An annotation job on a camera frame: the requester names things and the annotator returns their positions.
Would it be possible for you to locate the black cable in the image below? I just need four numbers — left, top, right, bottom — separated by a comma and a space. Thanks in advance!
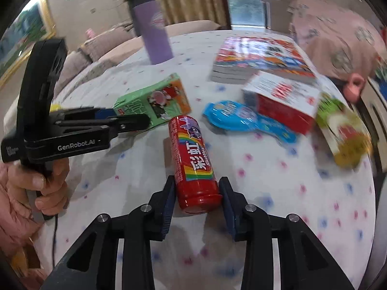
52, 214, 58, 269

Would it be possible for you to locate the red and white box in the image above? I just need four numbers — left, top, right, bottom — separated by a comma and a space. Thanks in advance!
242, 71, 321, 135

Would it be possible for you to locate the green snack packet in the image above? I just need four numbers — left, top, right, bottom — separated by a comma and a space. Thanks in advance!
314, 92, 373, 168

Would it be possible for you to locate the wooden-framed glass door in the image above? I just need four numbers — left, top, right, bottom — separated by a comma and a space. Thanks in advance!
216, 0, 273, 31

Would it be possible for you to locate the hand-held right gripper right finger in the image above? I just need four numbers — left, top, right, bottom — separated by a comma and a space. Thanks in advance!
218, 176, 356, 290

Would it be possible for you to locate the striped pink cushion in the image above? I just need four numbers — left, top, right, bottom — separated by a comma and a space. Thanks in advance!
79, 30, 135, 64

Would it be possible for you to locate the green juice carton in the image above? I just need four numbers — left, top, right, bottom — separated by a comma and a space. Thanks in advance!
113, 73, 192, 135

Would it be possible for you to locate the person's left hand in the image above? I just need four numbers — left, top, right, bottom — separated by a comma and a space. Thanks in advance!
7, 159, 70, 216

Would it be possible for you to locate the pink sofa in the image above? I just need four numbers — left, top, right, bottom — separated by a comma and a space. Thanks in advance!
53, 20, 221, 97

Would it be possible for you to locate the red candy can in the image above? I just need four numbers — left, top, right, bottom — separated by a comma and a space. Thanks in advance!
168, 115, 223, 214

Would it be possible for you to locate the purple thermos bottle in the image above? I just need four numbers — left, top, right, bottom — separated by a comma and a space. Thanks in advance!
125, 0, 174, 65

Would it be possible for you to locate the gold-framed painting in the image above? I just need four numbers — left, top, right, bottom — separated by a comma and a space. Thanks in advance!
0, 0, 56, 82

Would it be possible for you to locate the light blue candy packet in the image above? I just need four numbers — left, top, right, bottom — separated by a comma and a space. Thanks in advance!
202, 100, 298, 145

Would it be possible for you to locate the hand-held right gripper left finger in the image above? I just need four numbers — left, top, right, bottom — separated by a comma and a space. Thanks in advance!
39, 175, 176, 290

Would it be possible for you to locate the pink kettlebell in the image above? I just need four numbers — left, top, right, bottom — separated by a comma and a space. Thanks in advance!
343, 72, 368, 102

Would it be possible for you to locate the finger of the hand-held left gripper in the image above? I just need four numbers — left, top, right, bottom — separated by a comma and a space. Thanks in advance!
57, 114, 151, 139
50, 106, 119, 121

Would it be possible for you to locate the colourful comic book stack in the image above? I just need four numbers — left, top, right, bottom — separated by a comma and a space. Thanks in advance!
210, 36, 318, 85

